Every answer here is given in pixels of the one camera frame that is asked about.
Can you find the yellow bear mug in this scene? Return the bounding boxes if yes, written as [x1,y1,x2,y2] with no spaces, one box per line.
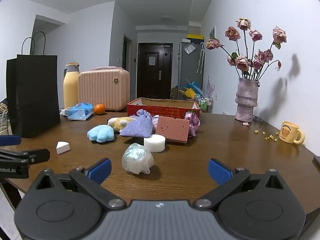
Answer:
[279,121,305,145]

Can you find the side doorway frame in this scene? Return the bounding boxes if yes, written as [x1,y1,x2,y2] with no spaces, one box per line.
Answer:
[122,33,133,72]

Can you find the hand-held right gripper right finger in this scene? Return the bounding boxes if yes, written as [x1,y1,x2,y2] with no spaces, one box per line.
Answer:
[194,158,288,210]

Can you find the blue plush paw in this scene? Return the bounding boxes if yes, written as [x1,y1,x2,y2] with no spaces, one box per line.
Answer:
[87,124,116,144]

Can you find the dried pink rose bouquet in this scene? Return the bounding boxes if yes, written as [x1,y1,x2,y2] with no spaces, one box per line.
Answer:
[205,17,287,82]

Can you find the purple sachet bag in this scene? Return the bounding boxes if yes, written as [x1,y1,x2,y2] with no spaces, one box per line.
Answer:
[119,109,153,138]

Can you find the white round sponge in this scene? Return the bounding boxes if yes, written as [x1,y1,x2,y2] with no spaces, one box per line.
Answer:
[143,134,166,153]

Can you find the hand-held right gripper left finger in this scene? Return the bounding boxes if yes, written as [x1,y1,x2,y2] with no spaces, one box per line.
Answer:
[32,158,127,211]

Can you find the white wedge sponge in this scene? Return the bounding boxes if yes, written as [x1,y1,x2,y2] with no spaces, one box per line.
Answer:
[56,141,71,155]

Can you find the metal trolley rack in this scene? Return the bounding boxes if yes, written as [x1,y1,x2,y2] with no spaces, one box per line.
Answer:
[194,94,213,113]

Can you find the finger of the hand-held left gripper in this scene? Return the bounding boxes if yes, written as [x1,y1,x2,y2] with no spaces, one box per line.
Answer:
[0,135,22,146]
[0,148,51,166]

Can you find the pink ribbed suitcase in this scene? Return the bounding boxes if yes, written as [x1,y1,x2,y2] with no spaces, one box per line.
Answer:
[78,67,131,112]

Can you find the pink rectangular sponge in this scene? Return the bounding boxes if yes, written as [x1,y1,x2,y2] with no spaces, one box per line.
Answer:
[155,115,190,144]

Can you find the purple textured vase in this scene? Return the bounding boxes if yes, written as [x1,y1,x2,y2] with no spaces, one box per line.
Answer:
[234,78,259,122]

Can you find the white folded umbrella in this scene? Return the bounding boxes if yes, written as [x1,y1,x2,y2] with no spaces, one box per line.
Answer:
[197,42,205,74]

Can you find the yellow thermos bottle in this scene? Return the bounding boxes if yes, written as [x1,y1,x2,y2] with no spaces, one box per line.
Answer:
[63,62,80,109]

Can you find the black paper bag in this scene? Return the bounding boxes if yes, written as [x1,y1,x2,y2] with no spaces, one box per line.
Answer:
[6,31,61,138]

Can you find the yellow plush toy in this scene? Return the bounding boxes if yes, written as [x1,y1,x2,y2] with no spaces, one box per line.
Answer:
[107,116,134,132]

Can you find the blue tissue packet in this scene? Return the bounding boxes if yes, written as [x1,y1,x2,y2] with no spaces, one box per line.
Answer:
[67,102,95,121]

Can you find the dark brown entrance door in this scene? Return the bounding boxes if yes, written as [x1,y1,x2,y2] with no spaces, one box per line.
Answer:
[137,42,173,100]

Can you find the blue and yellow bags pile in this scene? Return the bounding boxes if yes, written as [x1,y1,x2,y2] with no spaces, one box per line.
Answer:
[179,79,203,99]

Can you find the red cardboard box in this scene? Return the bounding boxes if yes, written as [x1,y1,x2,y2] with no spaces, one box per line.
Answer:
[127,97,200,120]

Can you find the iridescent plastic bag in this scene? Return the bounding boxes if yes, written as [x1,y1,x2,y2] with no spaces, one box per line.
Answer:
[122,143,154,175]

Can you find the woven basket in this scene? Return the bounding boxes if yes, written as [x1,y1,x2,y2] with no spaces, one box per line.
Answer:
[0,99,10,135]

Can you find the grey refrigerator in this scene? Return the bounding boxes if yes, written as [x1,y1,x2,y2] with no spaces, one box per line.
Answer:
[178,41,205,98]

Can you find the scattered yellow flower bits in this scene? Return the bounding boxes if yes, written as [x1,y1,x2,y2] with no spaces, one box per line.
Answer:
[254,129,278,142]

